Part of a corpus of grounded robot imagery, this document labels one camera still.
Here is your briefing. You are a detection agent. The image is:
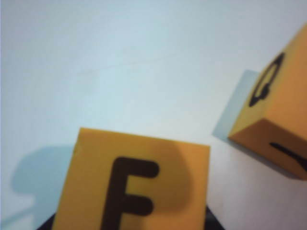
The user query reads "yellow foam block Alligator 6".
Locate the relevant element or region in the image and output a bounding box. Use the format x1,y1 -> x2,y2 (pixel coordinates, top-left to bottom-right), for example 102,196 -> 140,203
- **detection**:
52,127 -> 211,230

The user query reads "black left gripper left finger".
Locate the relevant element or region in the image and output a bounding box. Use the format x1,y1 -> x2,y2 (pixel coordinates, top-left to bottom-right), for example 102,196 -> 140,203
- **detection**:
35,210 -> 58,230

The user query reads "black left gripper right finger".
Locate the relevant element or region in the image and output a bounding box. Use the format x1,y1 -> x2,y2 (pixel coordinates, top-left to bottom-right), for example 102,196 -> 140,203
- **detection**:
203,205 -> 227,230

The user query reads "yellow foam block Y 9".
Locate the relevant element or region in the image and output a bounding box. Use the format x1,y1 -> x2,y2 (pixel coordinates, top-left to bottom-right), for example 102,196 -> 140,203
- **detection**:
227,23 -> 307,182

